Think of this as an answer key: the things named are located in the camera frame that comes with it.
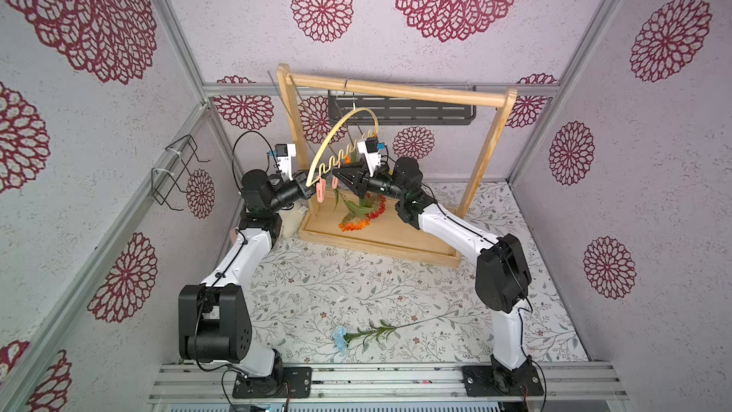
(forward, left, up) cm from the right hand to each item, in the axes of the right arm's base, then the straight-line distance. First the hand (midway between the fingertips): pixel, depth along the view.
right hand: (332, 168), depth 72 cm
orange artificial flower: (-7, -6, -12) cm, 15 cm away
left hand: (+1, +1, -2) cm, 3 cm away
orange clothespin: (+5, -3, -1) cm, 6 cm away
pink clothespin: (-1, 0, -4) cm, 4 cm away
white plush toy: (+6, +19, -30) cm, 36 cm away
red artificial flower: (+3, -12, -17) cm, 21 cm away
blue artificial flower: (-30, -11, -36) cm, 48 cm away
